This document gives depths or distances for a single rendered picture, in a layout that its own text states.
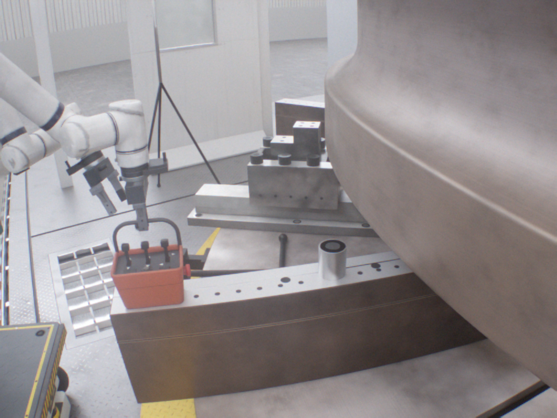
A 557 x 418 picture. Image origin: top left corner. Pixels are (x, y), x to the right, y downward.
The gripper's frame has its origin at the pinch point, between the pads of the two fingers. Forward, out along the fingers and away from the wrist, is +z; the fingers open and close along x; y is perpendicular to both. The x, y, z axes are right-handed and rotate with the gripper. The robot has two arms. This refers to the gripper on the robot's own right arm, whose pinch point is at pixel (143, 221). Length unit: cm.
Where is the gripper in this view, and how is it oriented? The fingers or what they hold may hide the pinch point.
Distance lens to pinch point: 129.4
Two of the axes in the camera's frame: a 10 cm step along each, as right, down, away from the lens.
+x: 1.8, 4.1, -9.0
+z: 0.4, 9.1, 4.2
